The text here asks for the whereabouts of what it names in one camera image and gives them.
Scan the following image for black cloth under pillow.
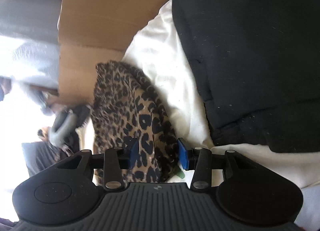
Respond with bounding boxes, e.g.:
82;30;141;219
65;105;91;153

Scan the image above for grey wrapped mattress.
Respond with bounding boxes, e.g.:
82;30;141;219
1;0;62;44

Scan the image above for grey neck pillow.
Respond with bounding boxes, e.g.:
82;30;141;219
48;111;77;148

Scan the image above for black folded garment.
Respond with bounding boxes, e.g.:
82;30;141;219
172;0;319;153

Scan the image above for dark grey pillow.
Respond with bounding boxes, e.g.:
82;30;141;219
22;142;67;177

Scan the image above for brown cardboard sheet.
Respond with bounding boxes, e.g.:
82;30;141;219
30;0;167;104

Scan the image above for leopard print shorts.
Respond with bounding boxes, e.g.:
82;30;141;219
91;61;178;183

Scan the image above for cream bear print bedsheet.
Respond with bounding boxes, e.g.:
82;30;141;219
124;1;319;230

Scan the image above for white pillow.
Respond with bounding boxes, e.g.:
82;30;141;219
1;35;60;89

